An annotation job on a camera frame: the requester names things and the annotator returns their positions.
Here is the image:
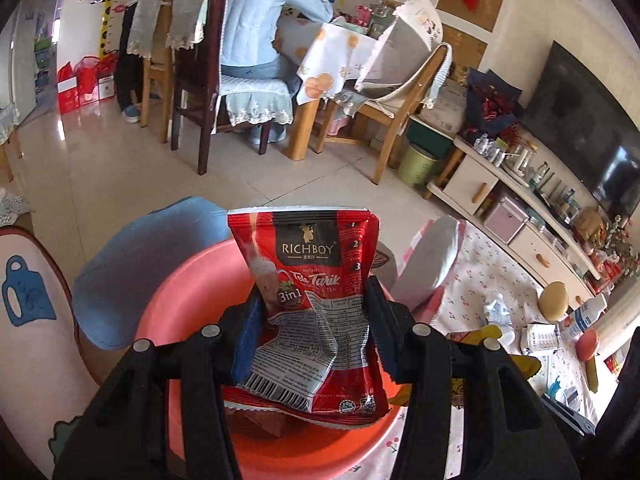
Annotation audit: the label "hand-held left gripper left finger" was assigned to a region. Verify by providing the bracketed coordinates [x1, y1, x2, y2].
[52, 296, 266, 480]

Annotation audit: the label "yellow pear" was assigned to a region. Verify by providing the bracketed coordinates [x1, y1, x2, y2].
[538, 281, 569, 322]

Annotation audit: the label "cardboard box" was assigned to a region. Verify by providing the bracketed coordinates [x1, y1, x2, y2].
[417, 77, 471, 133]

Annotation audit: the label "cream cushion blue cup print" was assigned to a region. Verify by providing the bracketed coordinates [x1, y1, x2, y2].
[0, 225, 101, 480]

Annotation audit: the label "dark blue flower bouquet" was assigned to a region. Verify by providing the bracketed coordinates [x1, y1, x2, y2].
[460, 69, 523, 136]

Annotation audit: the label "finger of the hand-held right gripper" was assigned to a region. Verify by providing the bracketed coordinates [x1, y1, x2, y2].
[542, 392, 597, 437]

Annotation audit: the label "wooden chair with grey cloth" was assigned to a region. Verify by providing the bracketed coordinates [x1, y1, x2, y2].
[126, 0, 174, 143]

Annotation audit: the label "table with orange print cloth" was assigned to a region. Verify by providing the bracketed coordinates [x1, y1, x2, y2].
[277, 5, 396, 161]

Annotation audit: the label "small clear water bottle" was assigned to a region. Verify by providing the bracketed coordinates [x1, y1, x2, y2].
[485, 297, 516, 351]

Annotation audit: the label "flower and red ornament display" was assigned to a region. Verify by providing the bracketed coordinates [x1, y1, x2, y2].
[575, 207, 640, 296]

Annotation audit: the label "red tea packet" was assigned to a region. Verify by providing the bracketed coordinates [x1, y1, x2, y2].
[227, 208, 391, 428]

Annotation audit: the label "blue chair cushion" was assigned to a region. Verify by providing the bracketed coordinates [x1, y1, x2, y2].
[72, 197, 236, 351]

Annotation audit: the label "pink storage box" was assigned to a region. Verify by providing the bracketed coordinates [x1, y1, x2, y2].
[482, 195, 530, 243]

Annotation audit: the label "green waste bin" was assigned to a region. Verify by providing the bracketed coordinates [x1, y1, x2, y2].
[397, 142, 441, 188]

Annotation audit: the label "cream television cabinet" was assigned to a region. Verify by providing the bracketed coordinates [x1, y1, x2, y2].
[425, 135, 608, 311]

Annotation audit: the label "wooden chair with white cloth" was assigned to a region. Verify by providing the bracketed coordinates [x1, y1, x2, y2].
[355, 0, 453, 186]

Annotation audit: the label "yellow height chart sticker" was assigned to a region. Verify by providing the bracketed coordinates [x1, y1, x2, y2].
[97, 0, 123, 56]

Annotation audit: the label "red apple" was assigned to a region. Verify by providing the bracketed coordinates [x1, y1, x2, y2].
[576, 329, 603, 362]

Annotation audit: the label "dark chair with lace cushion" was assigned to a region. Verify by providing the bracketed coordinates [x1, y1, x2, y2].
[170, 0, 296, 176]

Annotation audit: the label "white electric kettle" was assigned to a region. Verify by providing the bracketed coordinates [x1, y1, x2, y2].
[505, 145, 532, 177]

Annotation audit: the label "large white milk bottle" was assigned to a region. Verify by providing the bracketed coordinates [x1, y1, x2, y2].
[560, 294, 607, 341]

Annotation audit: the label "yellow green snack packet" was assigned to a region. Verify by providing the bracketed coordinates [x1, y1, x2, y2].
[445, 325, 543, 406]

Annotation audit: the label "black television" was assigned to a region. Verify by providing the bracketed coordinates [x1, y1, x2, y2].
[520, 40, 640, 221]

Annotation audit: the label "pink plastic basin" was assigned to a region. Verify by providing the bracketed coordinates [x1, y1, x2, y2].
[135, 237, 401, 478]

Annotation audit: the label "red gift bags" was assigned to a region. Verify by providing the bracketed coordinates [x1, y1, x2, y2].
[56, 55, 121, 115]

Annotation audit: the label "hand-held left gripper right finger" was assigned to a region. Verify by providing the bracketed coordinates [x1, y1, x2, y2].
[362, 277, 581, 480]

